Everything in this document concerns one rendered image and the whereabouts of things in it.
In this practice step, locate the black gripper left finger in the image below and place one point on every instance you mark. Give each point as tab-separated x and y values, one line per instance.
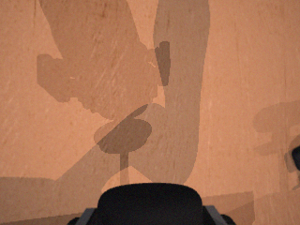
88	217

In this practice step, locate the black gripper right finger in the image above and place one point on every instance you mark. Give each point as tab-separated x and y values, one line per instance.
211	216

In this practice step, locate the black door knob with grey square spindle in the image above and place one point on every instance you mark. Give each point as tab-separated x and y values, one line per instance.
150	204

